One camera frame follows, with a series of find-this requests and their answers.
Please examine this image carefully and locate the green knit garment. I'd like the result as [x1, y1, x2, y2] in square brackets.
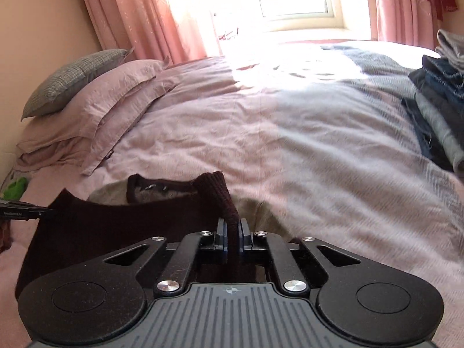
[2, 177, 29, 198]

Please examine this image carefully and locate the pink pillow with black tag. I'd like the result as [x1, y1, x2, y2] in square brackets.
[80, 76, 184, 177]

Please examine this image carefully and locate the pink curtain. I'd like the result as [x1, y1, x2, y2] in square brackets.
[371, 0, 441, 49]
[75, 0, 222, 64]

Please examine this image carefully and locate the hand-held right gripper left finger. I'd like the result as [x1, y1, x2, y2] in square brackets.
[102, 218, 229, 297]

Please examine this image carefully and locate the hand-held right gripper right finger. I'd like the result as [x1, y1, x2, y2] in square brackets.
[238, 218, 363, 294]

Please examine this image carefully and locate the stack of folded jeans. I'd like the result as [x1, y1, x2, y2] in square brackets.
[400, 29, 464, 175]

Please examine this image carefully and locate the window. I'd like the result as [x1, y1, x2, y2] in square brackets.
[159, 0, 378, 44]

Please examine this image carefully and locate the brown garment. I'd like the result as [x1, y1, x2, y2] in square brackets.
[0, 221, 14, 253]

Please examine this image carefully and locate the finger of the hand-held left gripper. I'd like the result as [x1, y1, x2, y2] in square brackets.
[22, 205, 56, 221]

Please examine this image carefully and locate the brown and grey sweater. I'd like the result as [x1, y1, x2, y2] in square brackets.
[16, 171, 303, 298]

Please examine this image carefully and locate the grey checked pillow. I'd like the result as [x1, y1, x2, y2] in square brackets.
[21, 48, 133, 121]

